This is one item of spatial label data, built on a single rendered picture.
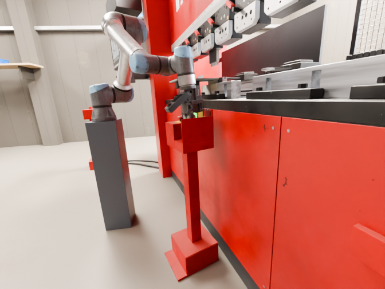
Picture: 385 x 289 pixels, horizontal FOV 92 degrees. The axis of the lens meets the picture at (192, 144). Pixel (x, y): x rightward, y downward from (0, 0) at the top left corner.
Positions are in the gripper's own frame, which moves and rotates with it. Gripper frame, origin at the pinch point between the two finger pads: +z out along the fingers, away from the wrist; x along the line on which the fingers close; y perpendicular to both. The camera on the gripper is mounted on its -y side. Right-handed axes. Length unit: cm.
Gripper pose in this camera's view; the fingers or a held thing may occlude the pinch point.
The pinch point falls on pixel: (189, 132)
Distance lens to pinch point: 85.9
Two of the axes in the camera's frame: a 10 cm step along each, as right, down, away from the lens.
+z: 1.3, 9.5, 2.9
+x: -4.7, -2.0, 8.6
